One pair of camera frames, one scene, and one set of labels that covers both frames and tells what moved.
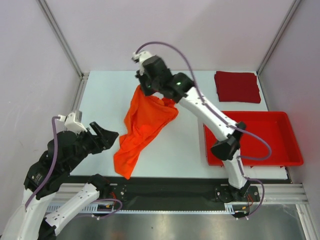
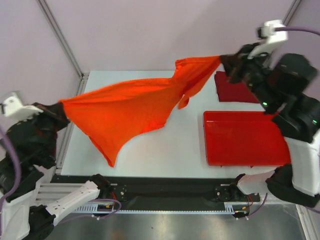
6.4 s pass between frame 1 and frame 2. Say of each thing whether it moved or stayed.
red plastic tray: stayed
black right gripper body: moved
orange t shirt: moved
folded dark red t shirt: stayed
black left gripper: moved
